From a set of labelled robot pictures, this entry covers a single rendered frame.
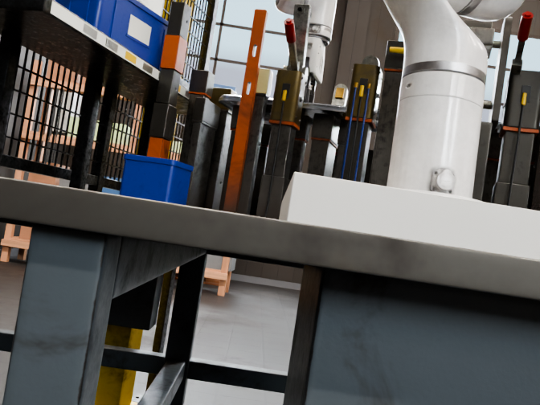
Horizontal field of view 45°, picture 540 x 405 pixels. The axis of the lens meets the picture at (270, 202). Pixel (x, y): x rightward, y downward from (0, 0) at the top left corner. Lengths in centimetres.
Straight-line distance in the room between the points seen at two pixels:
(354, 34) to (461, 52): 764
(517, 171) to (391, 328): 66
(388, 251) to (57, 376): 36
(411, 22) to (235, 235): 48
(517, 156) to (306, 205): 68
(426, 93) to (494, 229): 22
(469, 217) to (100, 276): 44
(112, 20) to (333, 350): 96
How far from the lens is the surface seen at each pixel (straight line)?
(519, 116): 139
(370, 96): 142
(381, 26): 877
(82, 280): 70
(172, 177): 122
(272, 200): 146
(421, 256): 66
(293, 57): 151
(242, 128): 153
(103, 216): 65
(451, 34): 96
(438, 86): 94
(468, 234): 83
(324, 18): 169
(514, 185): 137
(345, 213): 80
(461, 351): 82
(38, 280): 71
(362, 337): 79
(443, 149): 91
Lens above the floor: 69
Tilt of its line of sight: 2 degrees up
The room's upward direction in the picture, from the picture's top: 9 degrees clockwise
